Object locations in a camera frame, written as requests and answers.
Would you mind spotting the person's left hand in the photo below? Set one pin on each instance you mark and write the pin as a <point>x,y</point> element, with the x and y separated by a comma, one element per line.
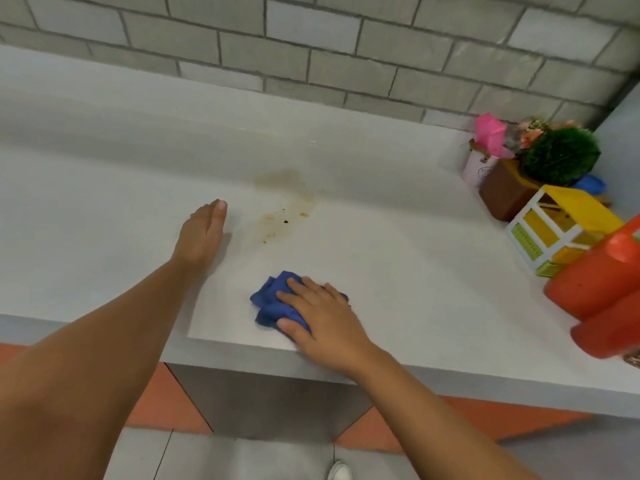
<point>200,239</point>

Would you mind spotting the person's right hand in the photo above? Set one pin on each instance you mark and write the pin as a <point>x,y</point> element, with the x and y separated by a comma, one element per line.
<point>330,329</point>

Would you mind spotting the blue cloth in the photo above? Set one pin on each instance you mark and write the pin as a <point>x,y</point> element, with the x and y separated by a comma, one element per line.
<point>267,304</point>

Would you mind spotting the pink metal bucket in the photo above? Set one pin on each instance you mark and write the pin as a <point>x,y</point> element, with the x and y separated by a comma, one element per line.
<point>475,172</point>

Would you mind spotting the yellow mini drawer organizer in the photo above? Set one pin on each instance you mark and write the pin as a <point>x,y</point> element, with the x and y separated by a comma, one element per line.
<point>550,234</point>

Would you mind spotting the orange plastic jug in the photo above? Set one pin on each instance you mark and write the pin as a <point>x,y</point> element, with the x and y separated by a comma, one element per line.
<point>590,279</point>

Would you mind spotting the red squeeze bottle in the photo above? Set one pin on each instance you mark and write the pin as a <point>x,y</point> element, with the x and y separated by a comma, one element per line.
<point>610,329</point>

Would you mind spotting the green plant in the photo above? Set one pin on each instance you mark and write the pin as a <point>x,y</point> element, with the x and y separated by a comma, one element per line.
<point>560,154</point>

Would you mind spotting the clear jar with blue lid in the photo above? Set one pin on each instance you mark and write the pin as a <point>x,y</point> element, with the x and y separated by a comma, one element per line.
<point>590,184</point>

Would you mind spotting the black coffee granules pouch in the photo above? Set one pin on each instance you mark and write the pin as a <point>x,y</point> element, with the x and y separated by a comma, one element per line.
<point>634,357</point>

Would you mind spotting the person's left forearm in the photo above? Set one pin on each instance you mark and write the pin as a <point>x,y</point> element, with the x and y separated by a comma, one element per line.
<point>85,379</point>

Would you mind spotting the person's right forearm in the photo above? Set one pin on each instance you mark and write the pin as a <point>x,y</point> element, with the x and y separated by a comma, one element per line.
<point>430,429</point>

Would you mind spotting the white countertop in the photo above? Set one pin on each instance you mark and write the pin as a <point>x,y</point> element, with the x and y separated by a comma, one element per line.
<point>125,194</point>

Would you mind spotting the person's white shoe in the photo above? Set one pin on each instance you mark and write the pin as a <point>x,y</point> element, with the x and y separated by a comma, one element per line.
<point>340,472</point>

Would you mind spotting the orange cabinet front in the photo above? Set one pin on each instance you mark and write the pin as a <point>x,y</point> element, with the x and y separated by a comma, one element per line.
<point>165,404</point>

